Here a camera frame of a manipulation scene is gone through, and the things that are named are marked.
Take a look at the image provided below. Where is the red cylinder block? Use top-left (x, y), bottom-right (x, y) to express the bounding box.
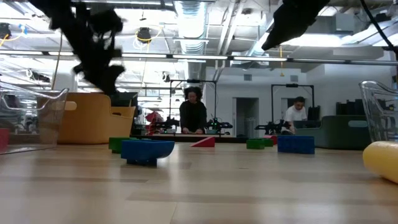
top-left (262, 134), bottom-right (279, 146)

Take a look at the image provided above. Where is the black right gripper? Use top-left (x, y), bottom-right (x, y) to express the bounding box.
top-left (261, 0), bottom-right (331, 52)

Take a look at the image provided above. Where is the long blue brick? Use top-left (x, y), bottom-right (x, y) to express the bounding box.
top-left (277, 134), bottom-right (315, 156)

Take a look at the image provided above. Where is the square blue brick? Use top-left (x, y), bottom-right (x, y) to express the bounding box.
top-left (121, 139), bottom-right (175, 167)

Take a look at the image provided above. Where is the long yellow cable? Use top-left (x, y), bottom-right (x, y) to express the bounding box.
top-left (50, 30), bottom-right (63, 91)

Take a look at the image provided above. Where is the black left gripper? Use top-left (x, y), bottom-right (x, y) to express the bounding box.
top-left (73, 9), bottom-right (126, 96)

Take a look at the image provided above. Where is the yellow plastic bin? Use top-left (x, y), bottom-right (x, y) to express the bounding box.
top-left (57, 92), bottom-right (137, 145)

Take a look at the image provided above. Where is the person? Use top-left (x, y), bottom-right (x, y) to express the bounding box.
top-left (281, 96), bottom-right (308, 136)
top-left (178, 86), bottom-right (208, 135)

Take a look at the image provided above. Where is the teal plastic bin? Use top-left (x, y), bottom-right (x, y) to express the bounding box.
top-left (294, 114), bottom-right (373, 151)

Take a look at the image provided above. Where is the black aluminium rig frame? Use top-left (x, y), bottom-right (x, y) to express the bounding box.
top-left (0, 51), bottom-right (398, 144)

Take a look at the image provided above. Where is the yellow pendant cord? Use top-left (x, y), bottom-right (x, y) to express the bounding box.
top-left (279, 45), bottom-right (285, 78)

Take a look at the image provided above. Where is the black gantry frame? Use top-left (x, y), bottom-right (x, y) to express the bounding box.
top-left (169, 79), bottom-right (218, 125)
top-left (271, 83), bottom-right (315, 125)

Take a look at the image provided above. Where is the red bag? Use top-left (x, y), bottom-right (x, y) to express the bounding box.
top-left (145, 111), bottom-right (165, 126)

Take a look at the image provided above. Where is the clear plastic tray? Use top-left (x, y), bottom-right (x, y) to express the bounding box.
top-left (0, 80), bottom-right (70, 156)
top-left (358, 80), bottom-right (398, 144)

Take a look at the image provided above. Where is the red wedge block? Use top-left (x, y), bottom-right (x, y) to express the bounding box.
top-left (190, 136), bottom-right (216, 148)

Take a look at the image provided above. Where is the right arm's black cable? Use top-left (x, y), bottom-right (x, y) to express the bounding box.
top-left (359, 0), bottom-right (398, 53)

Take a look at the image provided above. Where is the red rectangular block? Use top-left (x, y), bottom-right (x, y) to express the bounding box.
top-left (0, 128), bottom-right (11, 151)

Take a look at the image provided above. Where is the black cord reel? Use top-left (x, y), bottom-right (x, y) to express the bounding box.
top-left (136, 27), bottom-right (152, 44)

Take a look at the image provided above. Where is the stack of black crates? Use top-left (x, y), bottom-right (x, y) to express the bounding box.
top-left (335, 98), bottom-right (367, 116)

